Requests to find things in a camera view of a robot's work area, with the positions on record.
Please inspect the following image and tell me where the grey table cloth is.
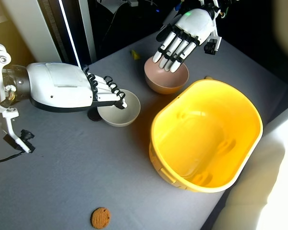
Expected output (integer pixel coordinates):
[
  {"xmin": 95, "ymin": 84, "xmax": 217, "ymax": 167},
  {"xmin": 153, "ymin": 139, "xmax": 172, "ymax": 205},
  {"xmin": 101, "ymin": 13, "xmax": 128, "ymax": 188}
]
[{"xmin": 0, "ymin": 31, "xmax": 288, "ymax": 230}]

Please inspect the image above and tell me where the yellow plastic tub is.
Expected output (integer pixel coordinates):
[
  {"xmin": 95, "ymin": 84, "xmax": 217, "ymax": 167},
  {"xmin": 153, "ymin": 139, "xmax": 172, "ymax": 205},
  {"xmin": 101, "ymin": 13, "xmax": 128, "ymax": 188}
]
[{"xmin": 148, "ymin": 79, "xmax": 264, "ymax": 193}]

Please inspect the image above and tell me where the small beige bowl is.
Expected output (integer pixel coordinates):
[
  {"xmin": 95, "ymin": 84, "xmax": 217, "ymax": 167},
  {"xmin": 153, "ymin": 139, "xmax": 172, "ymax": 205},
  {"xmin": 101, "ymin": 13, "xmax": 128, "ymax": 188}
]
[{"xmin": 96, "ymin": 88, "xmax": 141, "ymax": 127}]

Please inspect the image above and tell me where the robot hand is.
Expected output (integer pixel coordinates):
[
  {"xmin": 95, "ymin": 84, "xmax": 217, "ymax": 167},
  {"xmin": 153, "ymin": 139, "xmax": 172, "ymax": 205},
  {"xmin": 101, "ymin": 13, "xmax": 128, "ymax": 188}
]
[
  {"xmin": 152, "ymin": 6, "xmax": 217, "ymax": 73},
  {"xmin": 26, "ymin": 62, "xmax": 128, "ymax": 113}
]

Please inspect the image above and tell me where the white fabric sheet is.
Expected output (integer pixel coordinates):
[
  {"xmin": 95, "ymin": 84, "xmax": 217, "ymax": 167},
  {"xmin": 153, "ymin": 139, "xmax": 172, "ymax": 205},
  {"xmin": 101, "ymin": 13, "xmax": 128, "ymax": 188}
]
[{"xmin": 200, "ymin": 102, "xmax": 288, "ymax": 230}]

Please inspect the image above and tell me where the white metal post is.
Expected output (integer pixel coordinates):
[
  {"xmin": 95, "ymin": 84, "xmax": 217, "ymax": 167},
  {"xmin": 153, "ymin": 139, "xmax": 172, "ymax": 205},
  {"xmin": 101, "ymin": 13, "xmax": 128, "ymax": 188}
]
[{"xmin": 78, "ymin": 0, "xmax": 97, "ymax": 63}]

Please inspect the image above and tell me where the brown wooden cabinet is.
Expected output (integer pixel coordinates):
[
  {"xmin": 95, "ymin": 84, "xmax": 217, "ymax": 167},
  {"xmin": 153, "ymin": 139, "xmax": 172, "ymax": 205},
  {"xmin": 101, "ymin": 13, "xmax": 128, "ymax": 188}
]
[{"xmin": 0, "ymin": 0, "xmax": 36, "ymax": 67}]

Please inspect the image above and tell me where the large pink bowl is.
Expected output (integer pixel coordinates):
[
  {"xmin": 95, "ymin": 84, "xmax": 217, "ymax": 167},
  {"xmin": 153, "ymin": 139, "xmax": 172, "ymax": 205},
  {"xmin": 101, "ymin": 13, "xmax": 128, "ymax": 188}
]
[{"xmin": 144, "ymin": 57, "xmax": 190, "ymax": 95}]

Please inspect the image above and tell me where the white cabinet panel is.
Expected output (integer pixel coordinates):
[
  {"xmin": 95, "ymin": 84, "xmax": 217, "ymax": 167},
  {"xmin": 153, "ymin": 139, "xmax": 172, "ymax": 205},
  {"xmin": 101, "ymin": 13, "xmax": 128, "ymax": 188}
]
[{"xmin": 1, "ymin": 0, "xmax": 63, "ymax": 63}]

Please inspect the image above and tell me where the black cable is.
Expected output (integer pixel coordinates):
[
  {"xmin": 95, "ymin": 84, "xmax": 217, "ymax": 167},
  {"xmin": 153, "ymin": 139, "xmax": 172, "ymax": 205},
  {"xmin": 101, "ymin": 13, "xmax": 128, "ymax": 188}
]
[{"xmin": 0, "ymin": 151, "xmax": 24, "ymax": 164}]

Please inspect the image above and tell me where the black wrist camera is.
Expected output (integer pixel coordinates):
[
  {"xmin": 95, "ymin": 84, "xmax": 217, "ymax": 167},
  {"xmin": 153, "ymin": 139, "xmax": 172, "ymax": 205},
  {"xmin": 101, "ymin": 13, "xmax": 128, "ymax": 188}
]
[
  {"xmin": 2, "ymin": 129, "xmax": 36, "ymax": 154},
  {"xmin": 203, "ymin": 37, "xmax": 223, "ymax": 56}
]

